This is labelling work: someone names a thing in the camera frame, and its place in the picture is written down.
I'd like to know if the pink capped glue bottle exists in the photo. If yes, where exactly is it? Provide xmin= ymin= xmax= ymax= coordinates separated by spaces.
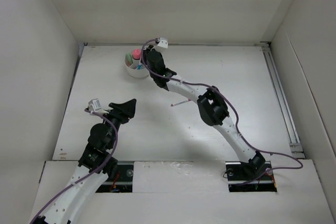
xmin=132 ymin=49 xmax=141 ymax=60

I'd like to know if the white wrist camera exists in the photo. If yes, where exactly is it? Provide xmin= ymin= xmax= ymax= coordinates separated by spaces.
xmin=155 ymin=37 xmax=169 ymax=50
xmin=85 ymin=99 xmax=109 ymax=114

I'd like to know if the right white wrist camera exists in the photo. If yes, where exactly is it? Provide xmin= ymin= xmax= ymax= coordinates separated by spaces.
xmin=155 ymin=37 xmax=169 ymax=50

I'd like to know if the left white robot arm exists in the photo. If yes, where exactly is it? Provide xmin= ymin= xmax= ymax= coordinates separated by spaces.
xmin=31 ymin=99 xmax=137 ymax=223

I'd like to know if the pink capped white marker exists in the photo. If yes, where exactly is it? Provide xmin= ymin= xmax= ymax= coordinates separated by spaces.
xmin=171 ymin=99 xmax=191 ymax=107

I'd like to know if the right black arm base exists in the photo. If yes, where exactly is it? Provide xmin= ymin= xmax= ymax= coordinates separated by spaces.
xmin=223 ymin=161 xmax=277 ymax=193

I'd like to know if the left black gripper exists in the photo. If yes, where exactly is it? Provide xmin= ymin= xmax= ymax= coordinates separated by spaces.
xmin=99 ymin=99 xmax=135 ymax=148

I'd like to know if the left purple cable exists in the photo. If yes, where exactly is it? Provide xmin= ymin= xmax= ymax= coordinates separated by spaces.
xmin=28 ymin=108 xmax=118 ymax=224

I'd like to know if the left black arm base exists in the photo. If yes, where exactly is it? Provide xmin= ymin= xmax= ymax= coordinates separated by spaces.
xmin=96 ymin=162 xmax=134 ymax=193

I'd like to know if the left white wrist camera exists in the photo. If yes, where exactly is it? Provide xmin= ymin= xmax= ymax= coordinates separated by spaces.
xmin=85 ymin=99 xmax=109 ymax=114

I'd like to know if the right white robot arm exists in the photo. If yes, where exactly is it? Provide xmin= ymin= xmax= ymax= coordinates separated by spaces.
xmin=142 ymin=47 xmax=265 ymax=179

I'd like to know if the white round divided container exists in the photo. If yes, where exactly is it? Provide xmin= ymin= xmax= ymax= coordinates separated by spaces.
xmin=124 ymin=49 xmax=149 ymax=79

